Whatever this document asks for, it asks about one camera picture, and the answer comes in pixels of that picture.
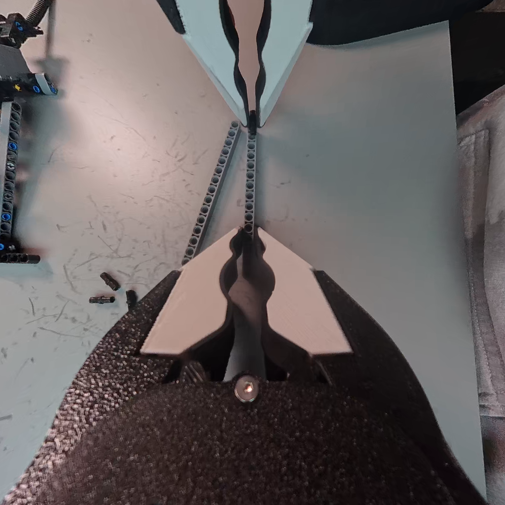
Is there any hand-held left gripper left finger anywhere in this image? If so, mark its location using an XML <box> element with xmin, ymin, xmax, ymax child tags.
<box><xmin>140</xmin><ymin>227</ymin><xmax>243</xmax><ymax>382</ymax></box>

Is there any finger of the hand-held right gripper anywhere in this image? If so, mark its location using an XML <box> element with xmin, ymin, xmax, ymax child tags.
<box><xmin>175</xmin><ymin>0</ymin><xmax>253</xmax><ymax>128</ymax></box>
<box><xmin>256</xmin><ymin>0</ymin><xmax>314</xmax><ymax>128</ymax></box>

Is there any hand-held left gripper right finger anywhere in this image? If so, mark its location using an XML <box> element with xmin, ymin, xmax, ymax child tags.
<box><xmin>256</xmin><ymin>227</ymin><xmax>354</xmax><ymax>380</ymax></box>

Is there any partly built toy chassis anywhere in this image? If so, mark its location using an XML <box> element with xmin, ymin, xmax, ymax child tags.
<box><xmin>0</xmin><ymin>0</ymin><xmax>58</xmax><ymax>265</ymax></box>

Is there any grey desk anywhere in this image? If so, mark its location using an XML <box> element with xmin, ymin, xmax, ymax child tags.
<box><xmin>0</xmin><ymin>0</ymin><xmax>488</xmax><ymax>498</ymax></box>

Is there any person's beige clothing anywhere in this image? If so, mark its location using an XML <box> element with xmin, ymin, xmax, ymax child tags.
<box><xmin>456</xmin><ymin>88</ymin><xmax>505</xmax><ymax>505</ymax></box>

